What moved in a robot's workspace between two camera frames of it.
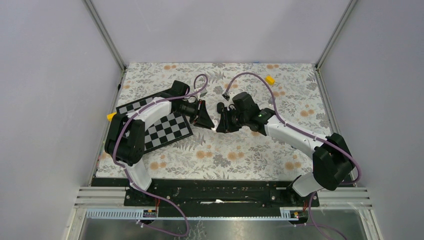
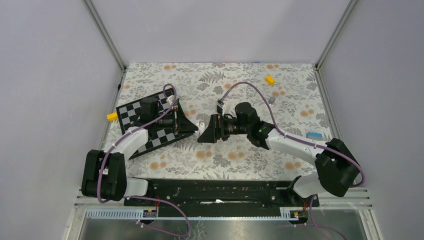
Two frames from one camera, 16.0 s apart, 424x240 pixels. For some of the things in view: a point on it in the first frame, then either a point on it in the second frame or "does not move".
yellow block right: [269, 80] does not move
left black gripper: [203, 118] to [184, 125]
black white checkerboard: [172, 128] does not move
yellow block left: [110, 116] does not move
